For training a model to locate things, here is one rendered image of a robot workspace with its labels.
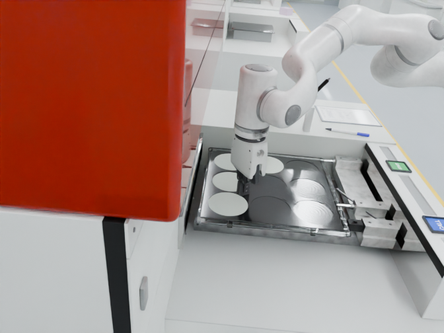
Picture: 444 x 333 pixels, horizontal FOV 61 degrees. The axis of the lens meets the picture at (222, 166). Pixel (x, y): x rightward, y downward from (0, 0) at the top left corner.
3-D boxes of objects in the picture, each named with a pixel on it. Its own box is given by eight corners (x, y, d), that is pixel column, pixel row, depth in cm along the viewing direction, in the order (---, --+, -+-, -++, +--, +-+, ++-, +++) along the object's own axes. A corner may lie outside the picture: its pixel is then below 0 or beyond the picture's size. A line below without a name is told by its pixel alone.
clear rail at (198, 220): (194, 224, 89) (195, 219, 88) (195, 220, 90) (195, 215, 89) (351, 239, 89) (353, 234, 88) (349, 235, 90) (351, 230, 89)
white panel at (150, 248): (123, 429, 57) (102, 221, 37) (190, 162, 127) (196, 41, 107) (144, 431, 57) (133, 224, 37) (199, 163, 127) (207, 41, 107)
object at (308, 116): (292, 131, 120) (299, 91, 114) (291, 126, 124) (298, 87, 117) (310, 133, 120) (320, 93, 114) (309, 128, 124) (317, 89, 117)
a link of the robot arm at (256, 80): (279, 126, 88) (252, 112, 94) (289, 71, 82) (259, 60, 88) (254, 134, 83) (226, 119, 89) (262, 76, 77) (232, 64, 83)
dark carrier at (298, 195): (200, 219, 90) (200, 217, 90) (211, 151, 120) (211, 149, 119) (343, 232, 90) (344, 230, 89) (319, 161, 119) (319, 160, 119)
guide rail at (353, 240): (193, 230, 97) (193, 221, 96) (194, 225, 99) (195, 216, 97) (386, 249, 97) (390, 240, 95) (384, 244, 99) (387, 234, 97)
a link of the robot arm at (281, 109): (368, 68, 91) (284, 141, 81) (315, 52, 101) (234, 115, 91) (370, 34, 84) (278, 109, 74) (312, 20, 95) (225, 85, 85)
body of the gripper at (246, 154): (276, 137, 88) (269, 177, 94) (252, 120, 96) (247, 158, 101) (250, 142, 85) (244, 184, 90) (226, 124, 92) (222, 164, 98)
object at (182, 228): (176, 250, 87) (176, 217, 82) (197, 157, 125) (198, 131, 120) (184, 250, 87) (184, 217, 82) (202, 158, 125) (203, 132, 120)
